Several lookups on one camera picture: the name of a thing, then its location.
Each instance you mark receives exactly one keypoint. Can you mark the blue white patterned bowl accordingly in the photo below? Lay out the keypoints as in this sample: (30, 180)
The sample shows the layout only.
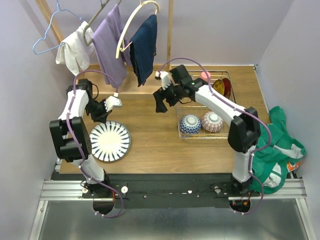
(190, 124)

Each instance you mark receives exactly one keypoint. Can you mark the green cloth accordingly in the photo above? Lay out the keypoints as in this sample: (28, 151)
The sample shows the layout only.
(284, 154)

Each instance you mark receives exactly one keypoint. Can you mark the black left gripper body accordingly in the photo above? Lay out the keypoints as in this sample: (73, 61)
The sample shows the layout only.
(100, 116)

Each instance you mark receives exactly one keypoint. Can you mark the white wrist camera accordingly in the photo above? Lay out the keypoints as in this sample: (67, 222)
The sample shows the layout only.
(112, 102)
(164, 77)

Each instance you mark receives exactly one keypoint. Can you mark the pink cup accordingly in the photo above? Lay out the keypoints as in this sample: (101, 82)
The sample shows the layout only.
(205, 75)

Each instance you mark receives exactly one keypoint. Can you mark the yellow patterned plate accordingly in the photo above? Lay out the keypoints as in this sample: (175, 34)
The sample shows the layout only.
(219, 86)

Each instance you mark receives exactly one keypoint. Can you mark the purple cloth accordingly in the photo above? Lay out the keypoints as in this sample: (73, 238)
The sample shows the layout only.
(105, 40)

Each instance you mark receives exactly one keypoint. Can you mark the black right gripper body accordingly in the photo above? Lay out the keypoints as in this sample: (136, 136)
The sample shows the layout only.
(172, 94)

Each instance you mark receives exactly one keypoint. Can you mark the aluminium rail frame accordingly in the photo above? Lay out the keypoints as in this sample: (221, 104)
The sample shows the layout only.
(65, 214)

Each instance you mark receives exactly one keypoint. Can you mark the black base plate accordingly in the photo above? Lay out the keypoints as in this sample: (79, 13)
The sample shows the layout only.
(169, 191)

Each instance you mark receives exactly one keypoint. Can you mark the white blue striped plate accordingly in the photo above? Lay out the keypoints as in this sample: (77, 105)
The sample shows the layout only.
(110, 141)

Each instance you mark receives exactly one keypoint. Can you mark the grey hanger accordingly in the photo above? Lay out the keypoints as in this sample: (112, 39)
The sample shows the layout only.
(93, 23)

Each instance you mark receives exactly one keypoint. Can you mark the red floral plate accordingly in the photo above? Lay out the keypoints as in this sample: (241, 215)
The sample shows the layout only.
(227, 87)

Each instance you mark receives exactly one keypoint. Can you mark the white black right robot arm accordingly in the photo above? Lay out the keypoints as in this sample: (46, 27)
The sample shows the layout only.
(244, 126)

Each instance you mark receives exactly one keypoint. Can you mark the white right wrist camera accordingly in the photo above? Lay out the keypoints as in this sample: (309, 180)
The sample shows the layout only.
(164, 77)

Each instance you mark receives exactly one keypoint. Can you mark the white cloth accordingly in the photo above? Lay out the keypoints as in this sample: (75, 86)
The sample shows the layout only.
(74, 53)

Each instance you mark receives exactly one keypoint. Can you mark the navy blue cloth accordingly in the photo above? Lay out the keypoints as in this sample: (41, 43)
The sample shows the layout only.
(143, 49)

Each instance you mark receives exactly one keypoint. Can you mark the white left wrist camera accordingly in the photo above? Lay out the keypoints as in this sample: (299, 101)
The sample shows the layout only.
(112, 102)

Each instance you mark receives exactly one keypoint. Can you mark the metal wire dish rack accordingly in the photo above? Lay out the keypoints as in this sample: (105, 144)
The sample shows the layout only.
(190, 107)

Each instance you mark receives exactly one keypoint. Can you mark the red white patterned bowl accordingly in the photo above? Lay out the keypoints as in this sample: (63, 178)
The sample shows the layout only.
(211, 122)

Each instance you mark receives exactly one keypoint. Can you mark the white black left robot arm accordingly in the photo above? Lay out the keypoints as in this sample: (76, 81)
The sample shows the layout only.
(72, 141)

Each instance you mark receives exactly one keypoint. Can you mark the wooden clothes rack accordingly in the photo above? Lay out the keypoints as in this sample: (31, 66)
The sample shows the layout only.
(130, 84)

